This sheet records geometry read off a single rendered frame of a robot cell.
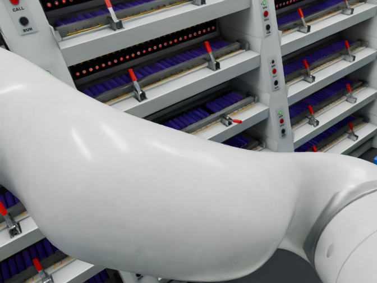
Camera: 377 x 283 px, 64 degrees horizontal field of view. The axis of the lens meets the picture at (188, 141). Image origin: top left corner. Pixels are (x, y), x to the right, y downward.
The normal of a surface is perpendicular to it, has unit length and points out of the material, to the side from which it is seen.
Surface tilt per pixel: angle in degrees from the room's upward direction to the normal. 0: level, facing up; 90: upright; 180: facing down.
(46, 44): 90
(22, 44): 90
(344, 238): 43
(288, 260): 0
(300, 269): 0
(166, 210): 72
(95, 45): 108
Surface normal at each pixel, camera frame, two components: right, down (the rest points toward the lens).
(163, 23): 0.57, 0.48
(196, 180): 0.36, -0.37
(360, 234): -0.74, -0.59
